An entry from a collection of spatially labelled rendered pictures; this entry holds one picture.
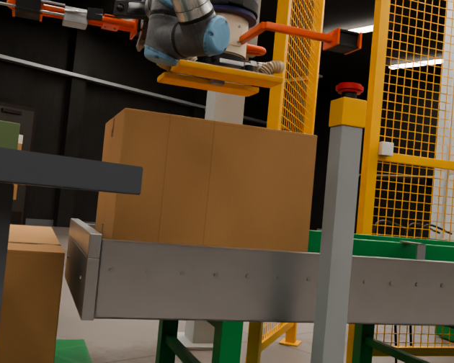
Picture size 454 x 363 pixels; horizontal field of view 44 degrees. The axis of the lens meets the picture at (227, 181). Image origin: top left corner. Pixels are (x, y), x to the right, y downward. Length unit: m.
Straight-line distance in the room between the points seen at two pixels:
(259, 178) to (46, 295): 0.68
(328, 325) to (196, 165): 0.58
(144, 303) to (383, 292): 0.70
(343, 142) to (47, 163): 0.87
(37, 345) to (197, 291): 0.44
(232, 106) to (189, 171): 1.30
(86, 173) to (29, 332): 0.90
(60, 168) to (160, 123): 0.90
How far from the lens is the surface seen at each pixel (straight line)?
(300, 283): 1.58
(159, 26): 1.47
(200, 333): 2.90
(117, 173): 0.77
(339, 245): 1.42
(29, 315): 1.59
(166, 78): 1.89
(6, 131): 0.86
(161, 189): 1.59
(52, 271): 1.57
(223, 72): 1.74
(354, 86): 1.45
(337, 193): 1.41
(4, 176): 0.70
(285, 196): 1.72
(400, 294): 1.76
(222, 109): 2.86
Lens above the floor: 0.71
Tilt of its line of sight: 2 degrees up
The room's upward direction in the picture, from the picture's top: 5 degrees clockwise
